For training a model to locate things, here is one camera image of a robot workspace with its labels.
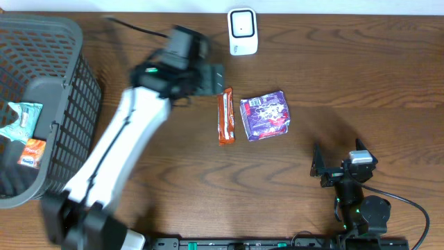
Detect orange snack bar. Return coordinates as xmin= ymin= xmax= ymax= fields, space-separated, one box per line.
xmin=217 ymin=87 xmax=235 ymax=145

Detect purple snack package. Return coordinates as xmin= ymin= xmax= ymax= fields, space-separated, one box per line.
xmin=240 ymin=90 xmax=291 ymax=142

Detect teal snack packet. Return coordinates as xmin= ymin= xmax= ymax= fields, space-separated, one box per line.
xmin=1 ymin=102 xmax=43 ymax=144

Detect small orange white packet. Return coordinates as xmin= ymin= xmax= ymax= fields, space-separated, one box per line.
xmin=17 ymin=139 xmax=46 ymax=169

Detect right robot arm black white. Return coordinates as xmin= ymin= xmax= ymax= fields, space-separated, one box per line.
xmin=310 ymin=139 xmax=391 ymax=249

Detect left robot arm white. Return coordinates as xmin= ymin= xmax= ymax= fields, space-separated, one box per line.
xmin=41 ymin=62 xmax=225 ymax=249

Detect grey plastic mesh basket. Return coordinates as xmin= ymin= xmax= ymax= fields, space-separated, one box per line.
xmin=1 ymin=14 xmax=102 ymax=209

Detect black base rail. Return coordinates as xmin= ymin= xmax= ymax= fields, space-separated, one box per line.
xmin=144 ymin=235 xmax=409 ymax=250

